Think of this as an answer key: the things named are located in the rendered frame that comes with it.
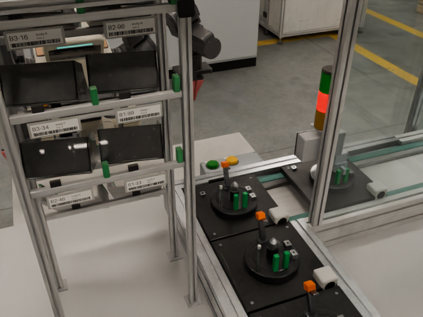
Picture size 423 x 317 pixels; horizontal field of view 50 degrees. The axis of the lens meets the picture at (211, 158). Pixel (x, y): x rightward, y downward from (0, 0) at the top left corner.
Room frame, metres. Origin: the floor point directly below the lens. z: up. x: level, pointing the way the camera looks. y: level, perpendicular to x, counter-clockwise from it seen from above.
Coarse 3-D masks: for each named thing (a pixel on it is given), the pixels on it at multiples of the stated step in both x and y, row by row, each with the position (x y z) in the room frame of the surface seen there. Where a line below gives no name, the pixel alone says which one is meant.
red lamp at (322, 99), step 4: (320, 92) 1.00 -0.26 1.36; (320, 96) 0.99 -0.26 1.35; (324, 96) 0.99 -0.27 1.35; (320, 100) 0.99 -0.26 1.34; (324, 100) 0.99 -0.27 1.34; (320, 104) 0.99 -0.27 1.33; (324, 104) 0.99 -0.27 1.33; (320, 108) 0.99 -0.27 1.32; (324, 108) 0.98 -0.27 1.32; (324, 112) 0.98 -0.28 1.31
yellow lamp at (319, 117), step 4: (316, 108) 1.01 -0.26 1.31; (316, 112) 1.00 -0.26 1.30; (320, 112) 0.99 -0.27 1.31; (316, 116) 1.00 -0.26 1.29; (320, 116) 0.99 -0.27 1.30; (324, 116) 0.98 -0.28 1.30; (316, 120) 1.00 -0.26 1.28; (320, 120) 0.99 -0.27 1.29; (316, 124) 1.00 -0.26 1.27; (320, 124) 0.99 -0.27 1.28; (320, 128) 0.98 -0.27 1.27
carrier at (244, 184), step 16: (208, 192) 1.10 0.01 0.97; (224, 192) 1.07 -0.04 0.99; (240, 192) 1.07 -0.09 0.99; (256, 192) 1.10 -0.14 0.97; (208, 208) 1.02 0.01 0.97; (224, 208) 1.00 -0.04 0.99; (240, 208) 1.00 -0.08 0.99; (256, 208) 1.02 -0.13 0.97; (272, 208) 1.00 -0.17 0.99; (208, 224) 0.96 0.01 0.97; (224, 224) 0.96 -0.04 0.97; (240, 224) 0.96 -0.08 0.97; (256, 224) 0.96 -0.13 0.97; (272, 224) 0.96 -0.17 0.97; (208, 240) 0.90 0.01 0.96
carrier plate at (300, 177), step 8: (312, 160) 1.27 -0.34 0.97; (280, 168) 1.24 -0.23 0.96; (288, 168) 1.23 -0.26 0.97; (304, 168) 1.23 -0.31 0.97; (288, 176) 1.19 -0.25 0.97; (296, 176) 1.18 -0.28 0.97; (304, 176) 1.18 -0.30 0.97; (296, 184) 1.14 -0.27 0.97; (304, 184) 1.14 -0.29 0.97; (312, 184) 1.14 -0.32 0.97; (304, 192) 1.10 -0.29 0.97
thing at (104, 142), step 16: (112, 128) 0.80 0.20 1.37; (128, 128) 0.81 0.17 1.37; (144, 128) 0.81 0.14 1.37; (160, 128) 0.82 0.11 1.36; (112, 144) 0.79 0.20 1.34; (128, 144) 0.79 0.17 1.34; (144, 144) 0.80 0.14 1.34; (160, 144) 0.80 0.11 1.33; (112, 160) 0.78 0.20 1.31; (128, 160) 0.78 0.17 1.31
